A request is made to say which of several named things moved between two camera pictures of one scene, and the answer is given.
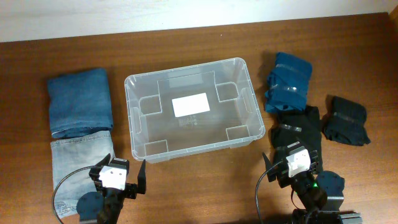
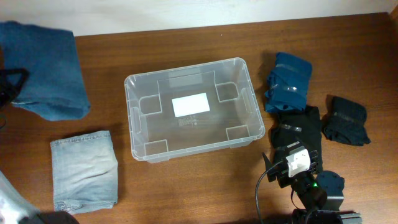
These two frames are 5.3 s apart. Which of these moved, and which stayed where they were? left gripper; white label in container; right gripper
Moved: left gripper
Stayed: right gripper; white label in container
